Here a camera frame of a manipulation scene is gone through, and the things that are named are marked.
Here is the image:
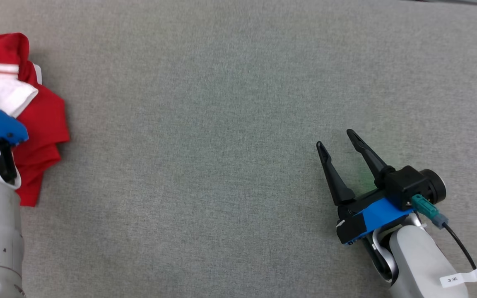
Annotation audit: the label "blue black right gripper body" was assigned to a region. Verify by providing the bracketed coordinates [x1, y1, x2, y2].
[336, 169, 447, 245]

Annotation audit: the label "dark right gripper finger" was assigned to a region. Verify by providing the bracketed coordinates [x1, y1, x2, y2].
[316, 141, 356, 206]
[346, 129, 395, 189]

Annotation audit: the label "red shorts with white trim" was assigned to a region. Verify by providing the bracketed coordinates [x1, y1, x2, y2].
[13, 62, 70, 207]

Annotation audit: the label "grey fabric table cover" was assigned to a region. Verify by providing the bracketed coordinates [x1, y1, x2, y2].
[0, 0, 477, 298]

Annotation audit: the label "black right cable, green plug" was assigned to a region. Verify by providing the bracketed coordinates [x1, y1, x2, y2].
[411, 194, 477, 298]

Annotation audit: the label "white right cable label tag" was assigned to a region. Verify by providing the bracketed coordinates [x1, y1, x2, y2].
[440, 269, 477, 288]

